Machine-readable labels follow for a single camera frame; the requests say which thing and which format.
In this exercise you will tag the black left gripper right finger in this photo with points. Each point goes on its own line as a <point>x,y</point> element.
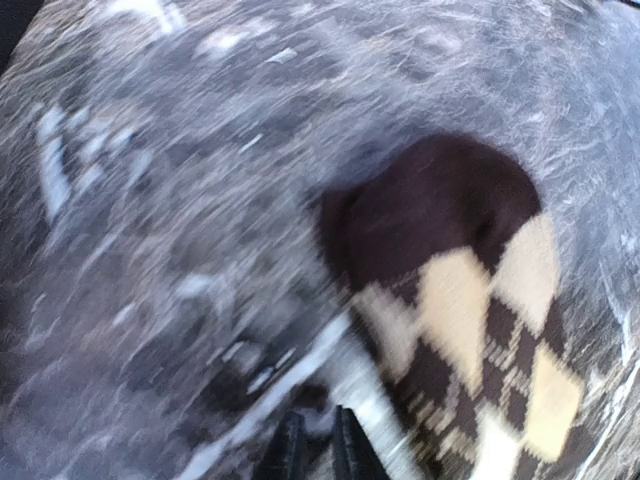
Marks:
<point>354,457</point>

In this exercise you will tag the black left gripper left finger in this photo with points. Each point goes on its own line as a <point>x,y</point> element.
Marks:
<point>286,456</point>

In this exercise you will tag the brown argyle sock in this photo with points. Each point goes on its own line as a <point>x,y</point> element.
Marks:
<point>451,268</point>

